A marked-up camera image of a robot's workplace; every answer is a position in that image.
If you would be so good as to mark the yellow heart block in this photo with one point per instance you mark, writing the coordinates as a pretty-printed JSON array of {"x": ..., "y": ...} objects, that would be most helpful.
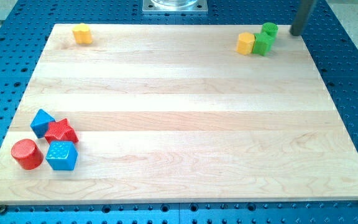
[{"x": 82, "y": 34}]

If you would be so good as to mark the light wooden board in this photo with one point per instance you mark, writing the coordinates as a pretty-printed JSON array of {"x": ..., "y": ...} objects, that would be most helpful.
[{"x": 174, "y": 114}]

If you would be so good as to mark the yellow hexagon block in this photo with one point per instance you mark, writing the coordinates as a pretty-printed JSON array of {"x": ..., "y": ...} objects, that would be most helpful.
[{"x": 245, "y": 43}]

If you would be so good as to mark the green cube block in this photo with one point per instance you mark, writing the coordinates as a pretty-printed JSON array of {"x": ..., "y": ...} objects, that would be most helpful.
[{"x": 263, "y": 43}]

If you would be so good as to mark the red star block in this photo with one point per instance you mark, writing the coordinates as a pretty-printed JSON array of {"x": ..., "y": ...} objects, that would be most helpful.
[{"x": 60, "y": 131}]

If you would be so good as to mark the green cylinder block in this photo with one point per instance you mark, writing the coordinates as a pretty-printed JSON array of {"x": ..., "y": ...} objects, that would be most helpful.
[{"x": 270, "y": 29}]

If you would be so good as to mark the blue cube block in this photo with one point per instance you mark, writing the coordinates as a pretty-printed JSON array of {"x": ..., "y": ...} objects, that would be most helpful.
[{"x": 62, "y": 155}]

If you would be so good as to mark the blue triangle block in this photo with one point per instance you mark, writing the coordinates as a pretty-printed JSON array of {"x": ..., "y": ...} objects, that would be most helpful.
[{"x": 39, "y": 124}]

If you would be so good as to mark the red cylinder block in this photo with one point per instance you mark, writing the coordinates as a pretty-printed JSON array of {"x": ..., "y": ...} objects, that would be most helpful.
[{"x": 27, "y": 154}]

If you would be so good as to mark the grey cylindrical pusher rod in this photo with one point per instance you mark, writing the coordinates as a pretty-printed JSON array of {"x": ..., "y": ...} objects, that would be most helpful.
[{"x": 302, "y": 16}]

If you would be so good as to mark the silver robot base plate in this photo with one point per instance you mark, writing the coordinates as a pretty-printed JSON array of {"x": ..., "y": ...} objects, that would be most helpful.
[{"x": 174, "y": 6}]

